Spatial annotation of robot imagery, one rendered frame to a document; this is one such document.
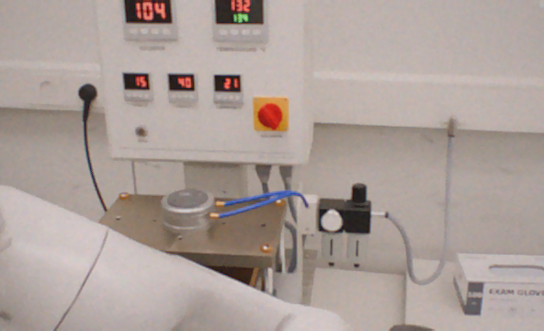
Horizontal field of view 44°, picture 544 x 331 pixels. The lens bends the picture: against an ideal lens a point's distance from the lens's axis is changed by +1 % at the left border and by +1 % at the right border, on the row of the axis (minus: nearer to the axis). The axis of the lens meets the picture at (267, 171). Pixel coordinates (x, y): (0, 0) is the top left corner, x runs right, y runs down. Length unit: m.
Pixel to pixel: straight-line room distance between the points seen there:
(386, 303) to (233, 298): 0.85
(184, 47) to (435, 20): 0.56
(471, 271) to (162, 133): 0.67
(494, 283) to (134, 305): 0.93
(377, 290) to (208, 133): 0.62
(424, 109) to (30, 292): 1.02
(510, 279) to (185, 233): 0.68
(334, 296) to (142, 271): 0.97
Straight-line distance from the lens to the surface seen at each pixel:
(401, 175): 1.49
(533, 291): 1.38
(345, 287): 1.52
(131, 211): 1.04
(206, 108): 1.06
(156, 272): 0.55
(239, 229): 0.96
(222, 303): 0.65
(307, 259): 1.25
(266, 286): 0.93
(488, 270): 1.40
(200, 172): 1.13
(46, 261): 0.51
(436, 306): 1.40
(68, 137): 1.67
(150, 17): 1.05
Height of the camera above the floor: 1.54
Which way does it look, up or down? 22 degrees down
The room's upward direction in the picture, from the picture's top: 1 degrees counter-clockwise
